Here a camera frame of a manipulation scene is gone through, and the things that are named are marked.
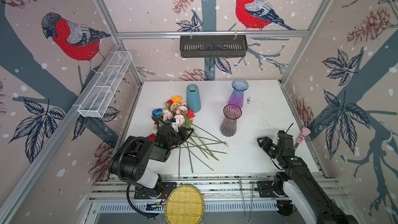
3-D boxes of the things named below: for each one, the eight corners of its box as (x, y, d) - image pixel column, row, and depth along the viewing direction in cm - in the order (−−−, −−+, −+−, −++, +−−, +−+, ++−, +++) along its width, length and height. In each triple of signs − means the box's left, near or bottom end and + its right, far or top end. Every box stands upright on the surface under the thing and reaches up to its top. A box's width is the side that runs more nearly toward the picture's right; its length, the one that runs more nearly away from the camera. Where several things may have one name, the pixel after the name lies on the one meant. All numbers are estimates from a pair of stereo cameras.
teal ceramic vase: (188, 113, 104) (186, 94, 88) (187, 104, 109) (185, 84, 94) (200, 112, 104) (199, 93, 89) (198, 102, 110) (197, 83, 94)
